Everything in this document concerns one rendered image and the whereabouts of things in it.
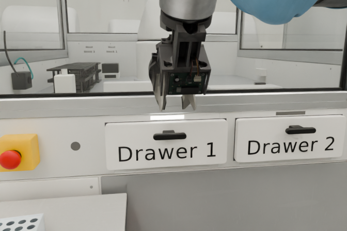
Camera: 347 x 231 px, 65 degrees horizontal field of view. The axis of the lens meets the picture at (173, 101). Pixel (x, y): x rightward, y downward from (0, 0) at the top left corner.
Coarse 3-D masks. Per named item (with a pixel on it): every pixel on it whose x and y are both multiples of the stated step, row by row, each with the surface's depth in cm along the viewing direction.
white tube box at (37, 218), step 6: (24, 216) 49; (30, 216) 50; (36, 216) 50; (42, 216) 50; (0, 222) 48; (6, 222) 48; (12, 222) 49; (18, 222) 48; (24, 222) 49; (30, 222) 49; (36, 222) 48; (42, 222) 49; (0, 228) 46; (6, 228) 47; (12, 228) 46; (18, 228) 47; (24, 228) 46; (30, 228) 48; (36, 228) 46; (42, 228) 49
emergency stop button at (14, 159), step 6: (0, 156) 54; (6, 156) 54; (12, 156) 54; (18, 156) 55; (0, 162) 54; (6, 162) 54; (12, 162) 55; (18, 162) 55; (6, 168) 55; (12, 168) 55
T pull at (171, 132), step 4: (164, 132) 62; (168, 132) 62; (172, 132) 62; (156, 136) 60; (160, 136) 60; (164, 136) 60; (168, 136) 60; (172, 136) 60; (176, 136) 60; (180, 136) 60; (184, 136) 60
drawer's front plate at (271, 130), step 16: (240, 128) 66; (256, 128) 66; (272, 128) 67; (320, 128) 69; (336, 128) 69; (240, 144) 67; (256, 144) 67; (288, 144) 68; (304, 144) 69; (320, 144) 70; (336, 144) 70; (240, 160) 67; (256, 160) 68; (272, 160) 69
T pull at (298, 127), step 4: (288, 128) 64; (292, 128) 64; (296, 128) 64; (300, 128) 64; (304, 128) 64; (308, 128) 64; (312, 128) 64; (288, 132) 64; (292, 132) 64; (296, 132) 64; (300, 132) 64; (304, 132) 64; (308, 132) 64; (312, 132) 65
